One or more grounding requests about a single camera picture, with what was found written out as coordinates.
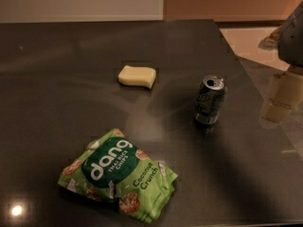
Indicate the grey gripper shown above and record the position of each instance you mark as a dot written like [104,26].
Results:
[293,42]

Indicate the yellow sponge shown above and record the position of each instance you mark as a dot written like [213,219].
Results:
[137,76]

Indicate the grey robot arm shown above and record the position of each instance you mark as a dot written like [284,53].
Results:
[289,45]

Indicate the green rice chip bag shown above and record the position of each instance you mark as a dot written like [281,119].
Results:
[114,169]

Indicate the open silver soda can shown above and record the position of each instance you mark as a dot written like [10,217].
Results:
[209,100]

